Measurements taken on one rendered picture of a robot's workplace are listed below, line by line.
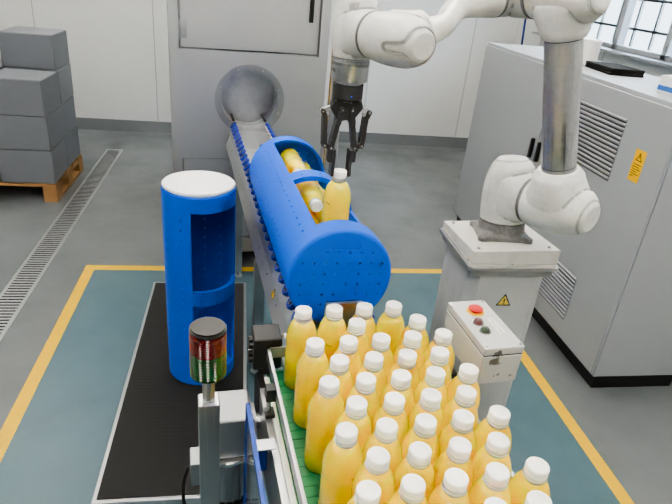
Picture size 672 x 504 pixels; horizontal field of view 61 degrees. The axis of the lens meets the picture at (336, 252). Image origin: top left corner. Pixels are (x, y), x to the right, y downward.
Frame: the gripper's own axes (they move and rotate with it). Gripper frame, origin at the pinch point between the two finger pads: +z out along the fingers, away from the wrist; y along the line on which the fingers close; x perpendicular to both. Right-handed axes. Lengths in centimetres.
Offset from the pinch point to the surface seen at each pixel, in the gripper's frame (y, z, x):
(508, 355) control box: -30, 29, 47
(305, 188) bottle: 2.3, 18.2, -29.0
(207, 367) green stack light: 36, 18, 58
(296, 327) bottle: 15.2, 29.6, 30.4
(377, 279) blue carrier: -10.2, 28.6, 11.9
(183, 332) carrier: 41, 95, -65
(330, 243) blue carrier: 3.8, 17.7, 11.5
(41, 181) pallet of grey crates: 146, 123, -318
